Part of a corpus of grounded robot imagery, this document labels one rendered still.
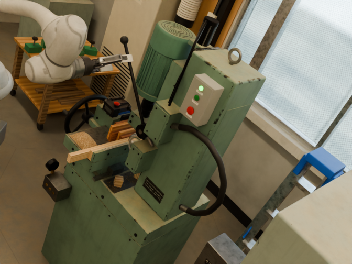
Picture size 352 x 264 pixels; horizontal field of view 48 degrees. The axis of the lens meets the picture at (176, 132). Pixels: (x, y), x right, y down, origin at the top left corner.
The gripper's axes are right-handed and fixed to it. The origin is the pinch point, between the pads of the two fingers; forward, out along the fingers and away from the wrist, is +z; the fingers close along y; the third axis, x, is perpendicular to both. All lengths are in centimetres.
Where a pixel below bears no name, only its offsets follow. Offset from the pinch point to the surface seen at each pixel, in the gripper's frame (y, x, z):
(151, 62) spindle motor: 12.5, -3.7, 5.8
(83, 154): -18.2, -33.3, -17.0
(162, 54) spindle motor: 19.0, -2.4, 6.2
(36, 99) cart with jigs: -165, 15, 50
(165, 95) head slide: 14.0, -18.4, 7.1
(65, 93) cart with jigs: -164, 16, 77
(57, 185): -49, -45, -15
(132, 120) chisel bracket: -13.6, -24.4, 10.3
